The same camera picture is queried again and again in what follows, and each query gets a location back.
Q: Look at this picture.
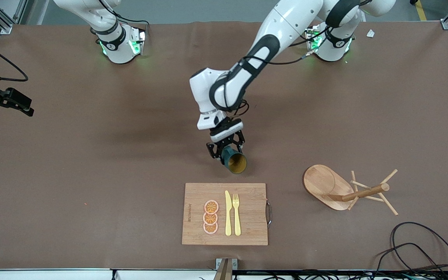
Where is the teal cup yellow inside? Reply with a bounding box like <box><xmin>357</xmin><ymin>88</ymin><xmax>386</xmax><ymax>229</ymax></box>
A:
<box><xmin>221</xmin><ymin>146</ymin><xmax>248</xmax><ymax>175</ymax></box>

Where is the yellow plastic knife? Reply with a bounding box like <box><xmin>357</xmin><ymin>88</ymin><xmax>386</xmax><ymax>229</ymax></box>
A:
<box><xmin>225</xmin><ymin>190</ymin><xmax>233</xmax><ymax>236</ymax></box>

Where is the bamboo cutting board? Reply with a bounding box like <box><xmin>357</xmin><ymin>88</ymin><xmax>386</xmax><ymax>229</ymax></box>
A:
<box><xmin>182</xmin><ymin>183</ymin><xmax>272</xmax><ymax>246</ymax></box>

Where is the yellow plastic fork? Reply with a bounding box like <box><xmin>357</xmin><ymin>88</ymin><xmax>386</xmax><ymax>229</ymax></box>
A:
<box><xmin>233</xmin><ymin>193</ymin><xmax>242</xmax><ymax>236</ymax></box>

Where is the brown table mat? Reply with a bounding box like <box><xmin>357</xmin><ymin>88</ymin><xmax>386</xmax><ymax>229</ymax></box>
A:
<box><xmin>0</xmin><ymin>19</ymin><xmax>448</xmax><ymax>271</ymax></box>

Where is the wooden mug tree stand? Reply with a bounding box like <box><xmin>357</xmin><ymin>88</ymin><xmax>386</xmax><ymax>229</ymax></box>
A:
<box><xmin>303</xmin><ymin>164</ymin><xmax>399</xmax><ymax>216</ymax></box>

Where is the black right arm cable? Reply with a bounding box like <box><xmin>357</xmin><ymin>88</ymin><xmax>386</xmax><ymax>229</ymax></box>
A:
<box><xmin>0</xmin><ymin>34</ymin><xmax>29</xmax><ymax>82</ymax></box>

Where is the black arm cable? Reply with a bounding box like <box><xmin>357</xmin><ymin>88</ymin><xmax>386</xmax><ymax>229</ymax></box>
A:
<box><xmin>228</xmin><ymin>23</ymin><xmax>333</xmax><ymax>117</ymax></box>
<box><xmin>0</xmin><ymin>34</ymin><xmax>29</xmax><ymax>82</ymax></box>

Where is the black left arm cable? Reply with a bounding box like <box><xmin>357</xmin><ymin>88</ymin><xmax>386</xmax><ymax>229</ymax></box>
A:
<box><xmin>228</xmin><ymin>23</ymin><xmax>333</xmax><ymax>117</ymax></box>

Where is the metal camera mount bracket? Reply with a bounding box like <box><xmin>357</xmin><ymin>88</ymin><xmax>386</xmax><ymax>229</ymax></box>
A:
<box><xmin>214</xmin><ymin>258</ymin><xmax>238</xmax><ymax>280</ymax></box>

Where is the black cable bundle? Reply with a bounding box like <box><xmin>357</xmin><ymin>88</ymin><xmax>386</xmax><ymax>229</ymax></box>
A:
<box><xmin>240</xmin><ymin>270</ymin><xmax>448</xmax><ymax>280</ymax></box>

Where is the black coiled cable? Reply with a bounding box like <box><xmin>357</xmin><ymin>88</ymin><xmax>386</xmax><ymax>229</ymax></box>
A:
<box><xmin>372</xmin><ymin>222</ymin><xmax>448</xmax><ymax>280</ymax></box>

